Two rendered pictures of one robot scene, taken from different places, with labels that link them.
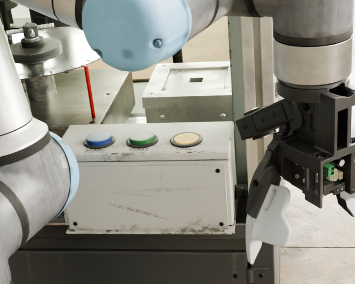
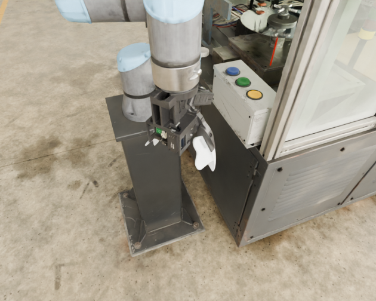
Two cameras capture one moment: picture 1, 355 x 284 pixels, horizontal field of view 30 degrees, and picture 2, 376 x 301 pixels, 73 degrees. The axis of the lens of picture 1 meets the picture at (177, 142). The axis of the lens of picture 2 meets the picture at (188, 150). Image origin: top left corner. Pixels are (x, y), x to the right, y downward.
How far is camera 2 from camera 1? 64 cm
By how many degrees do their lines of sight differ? 51
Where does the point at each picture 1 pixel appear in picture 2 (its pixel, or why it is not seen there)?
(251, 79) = (282, 84)
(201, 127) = (271, 95)
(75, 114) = (268, 60)
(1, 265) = (141, 86)
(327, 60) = (156, 72)
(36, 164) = not seen: hidden behind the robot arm
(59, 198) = not seen: hidden behind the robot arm
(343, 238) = not seen: outside the picture
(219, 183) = (248, 122)
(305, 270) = (372, 214)
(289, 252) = not seen: outside the picture
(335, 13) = (156, 46)
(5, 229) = (145, 74)
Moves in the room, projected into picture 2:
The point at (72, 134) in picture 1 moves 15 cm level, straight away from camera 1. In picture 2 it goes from (233, 63) to (259, 50)
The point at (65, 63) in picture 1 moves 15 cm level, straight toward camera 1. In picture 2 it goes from (276, 32) to (249, 43)
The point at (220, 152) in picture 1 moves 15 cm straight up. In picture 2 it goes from (252, 108) to (264, 58)
